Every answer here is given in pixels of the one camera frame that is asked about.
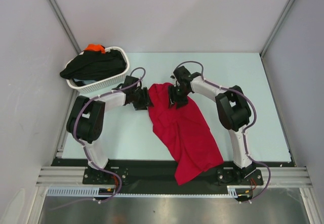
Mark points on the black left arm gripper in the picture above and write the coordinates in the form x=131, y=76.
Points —
x=146, y=101

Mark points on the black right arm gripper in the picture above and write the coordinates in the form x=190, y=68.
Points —
x=175, y=98

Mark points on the red t shirt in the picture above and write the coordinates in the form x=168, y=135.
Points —
x=185, y=133

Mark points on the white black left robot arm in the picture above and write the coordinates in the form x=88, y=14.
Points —
x=85, y=122

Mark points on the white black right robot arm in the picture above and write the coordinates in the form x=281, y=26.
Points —
x=233, y=107

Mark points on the white plastic laundry basket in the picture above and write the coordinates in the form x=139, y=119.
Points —
x=102, y=83

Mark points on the light blue t shirt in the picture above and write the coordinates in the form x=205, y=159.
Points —
x=80, y=83

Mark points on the black t shirt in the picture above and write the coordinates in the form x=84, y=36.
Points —
x=95, y=66

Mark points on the orange t shirt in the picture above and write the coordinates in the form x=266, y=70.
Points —
x=95, y=48

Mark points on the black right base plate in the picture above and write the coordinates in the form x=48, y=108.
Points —
x=234, y=177

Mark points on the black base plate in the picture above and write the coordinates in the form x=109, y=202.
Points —
x=97, y=177
x=234, y=177

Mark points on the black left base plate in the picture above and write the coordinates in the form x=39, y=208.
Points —
x=97, y=177

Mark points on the white slotted cable duct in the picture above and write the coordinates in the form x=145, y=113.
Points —
x=80, y=191

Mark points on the aluminium front rail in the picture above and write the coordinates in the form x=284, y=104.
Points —
x=279, y=177

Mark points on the left aluminium corner post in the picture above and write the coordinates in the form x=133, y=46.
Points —
x=64, y=24

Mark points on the aluminium corner post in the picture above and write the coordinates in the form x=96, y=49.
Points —
x=64, y=24
x=282, y=17

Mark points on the right aluminium corner post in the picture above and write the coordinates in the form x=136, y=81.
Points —
x=282, y=17

